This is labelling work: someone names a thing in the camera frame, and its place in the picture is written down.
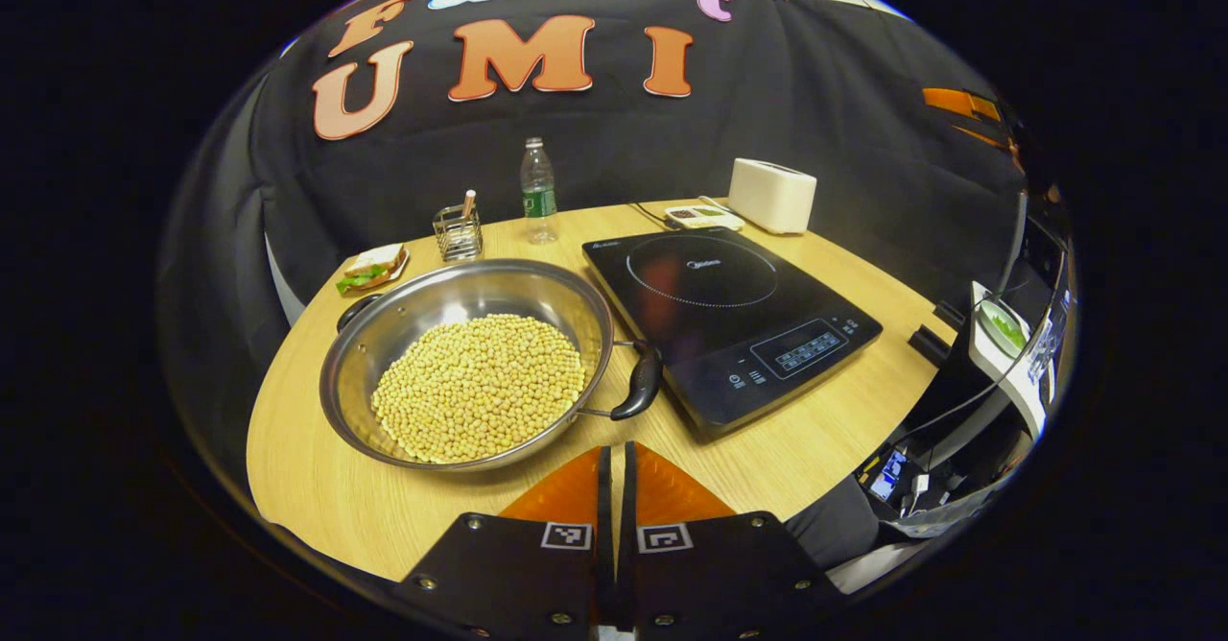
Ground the white toaster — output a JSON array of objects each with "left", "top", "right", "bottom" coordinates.
[{"left": 727, "top": 157, "right": 818, "bottom": 236}]

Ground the blue screen device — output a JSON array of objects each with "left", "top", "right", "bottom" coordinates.
[{"left": 866, "top": 449, "right": 910, "bottom": 503}]

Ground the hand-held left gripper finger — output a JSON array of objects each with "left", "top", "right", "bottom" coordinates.
[
  {"left": 617, "top": 441, "right": 847, "bottom": 641},
  {"left": 393, "top": 444, "right": 615, "bottom": 641}
]

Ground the white side stand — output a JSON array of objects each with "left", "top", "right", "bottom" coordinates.
[{"left": 967, "top": 281, "right": 1049, "bottom": 440}]

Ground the clear plastic water bottle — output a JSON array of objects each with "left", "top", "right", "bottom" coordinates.
[{"left": 520, "top": 136, "right": 559, "bottom": 246}]

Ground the black backdrop cloth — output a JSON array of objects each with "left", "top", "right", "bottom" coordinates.
[{"left": 158, "top": 0, "right": 1035, "bottom": 469}]

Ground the black induction cooktop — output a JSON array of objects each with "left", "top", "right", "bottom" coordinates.
[{"left": 581, "top": 226, "right": 884, "bottom": 442}]

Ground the plate with greens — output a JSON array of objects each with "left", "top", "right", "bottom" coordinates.
[{"left": 979, "top": 297, "right": 1029, "bottom": 359}]

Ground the white divided tray with beans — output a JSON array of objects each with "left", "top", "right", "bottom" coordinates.
[{"left": 664, "top": 203, "right": 745, "bottom": 232}]

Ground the sandwich on plate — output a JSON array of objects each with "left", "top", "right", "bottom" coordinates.
[{"left": 335, "top": 243, "right": 412, "bottom": 297}]

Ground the wire mesh holder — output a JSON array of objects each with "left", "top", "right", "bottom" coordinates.
[{"left": 432, "top": 203, "right": 484, "bottom": 263}]

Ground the steel pot with soybeans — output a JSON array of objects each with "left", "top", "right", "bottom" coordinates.
[{"left": 319, "top": 257, "right": 665, "bottom": 474}]

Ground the black block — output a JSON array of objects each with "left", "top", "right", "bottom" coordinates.
[{"left": 909, "top": 324, "right": 954, "bottom": 367}]

